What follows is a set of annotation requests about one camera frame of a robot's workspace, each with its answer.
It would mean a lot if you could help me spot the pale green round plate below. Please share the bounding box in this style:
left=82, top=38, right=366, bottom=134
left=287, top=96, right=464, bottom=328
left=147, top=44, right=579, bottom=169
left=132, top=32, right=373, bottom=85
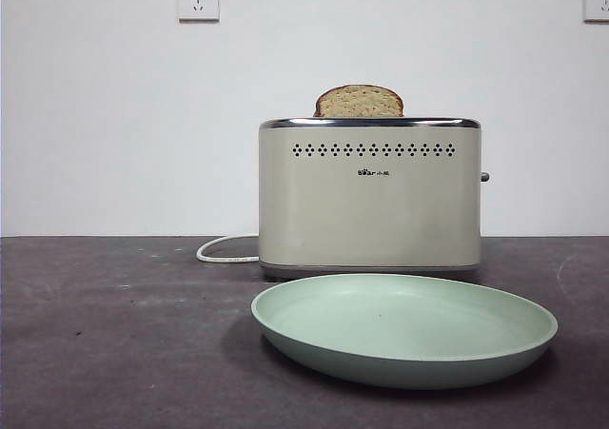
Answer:
left=250, top=272, right=560, bottom=392

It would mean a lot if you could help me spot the white toaster power cable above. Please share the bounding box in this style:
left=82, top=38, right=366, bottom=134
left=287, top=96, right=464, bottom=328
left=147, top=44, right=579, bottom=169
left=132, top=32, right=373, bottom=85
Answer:
left=196, top=235, right=262, bottom=264

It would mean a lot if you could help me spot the cream toaster with chrome top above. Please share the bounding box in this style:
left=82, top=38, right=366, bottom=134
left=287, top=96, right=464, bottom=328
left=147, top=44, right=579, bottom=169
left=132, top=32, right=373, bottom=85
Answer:
left=258, top=116, right=493, bottom=281

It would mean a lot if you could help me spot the brown-crusted bread slice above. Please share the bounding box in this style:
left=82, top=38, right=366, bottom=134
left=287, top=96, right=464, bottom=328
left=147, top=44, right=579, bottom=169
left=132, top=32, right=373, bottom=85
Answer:
left=312, top=84, right=406, bottom=118

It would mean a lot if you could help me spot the white wall socket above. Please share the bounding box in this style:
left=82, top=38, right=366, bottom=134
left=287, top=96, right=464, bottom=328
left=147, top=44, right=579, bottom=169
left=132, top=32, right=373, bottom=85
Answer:
left=583, top=0, right=609, bottom=24
left=178, top=0, right=221, bottom=24

